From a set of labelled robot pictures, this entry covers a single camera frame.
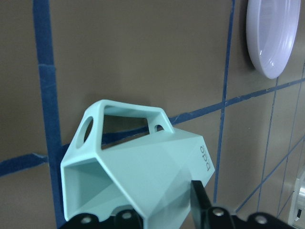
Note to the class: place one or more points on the teal geometric cup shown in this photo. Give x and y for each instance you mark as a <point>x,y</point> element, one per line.
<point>152,173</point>

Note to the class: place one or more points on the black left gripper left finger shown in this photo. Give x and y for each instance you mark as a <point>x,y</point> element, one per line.
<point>122,217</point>

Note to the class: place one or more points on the lavender plate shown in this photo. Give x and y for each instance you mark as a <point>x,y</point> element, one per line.
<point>271,27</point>

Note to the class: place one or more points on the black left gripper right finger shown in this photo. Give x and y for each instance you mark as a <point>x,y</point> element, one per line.
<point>207,216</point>

